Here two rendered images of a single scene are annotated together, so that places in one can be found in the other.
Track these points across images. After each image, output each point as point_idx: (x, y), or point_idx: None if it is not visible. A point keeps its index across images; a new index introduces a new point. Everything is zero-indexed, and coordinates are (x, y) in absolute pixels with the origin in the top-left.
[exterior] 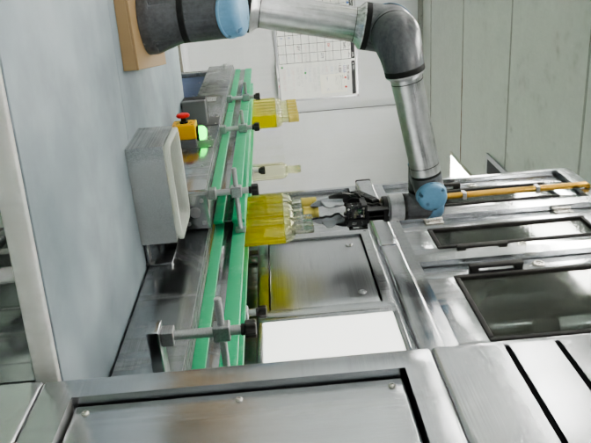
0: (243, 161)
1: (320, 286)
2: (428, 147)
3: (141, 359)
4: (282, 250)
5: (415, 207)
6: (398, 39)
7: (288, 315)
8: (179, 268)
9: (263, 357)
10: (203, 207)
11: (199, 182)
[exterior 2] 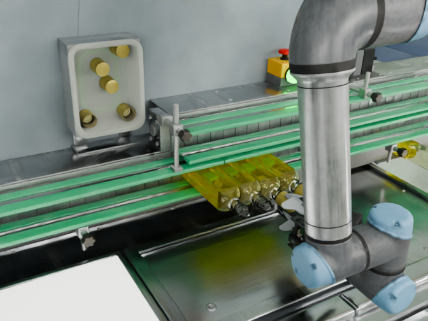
0: (275, 115)
1: (206, 272)
2: (315, 194)
3: None
4: (268, 225)
5: (356, 276)
6: (304, 11)
7: (134, 267)
8: (70, 160)
9: (54, 274)
10: (157, 129)
11: (186, 108)
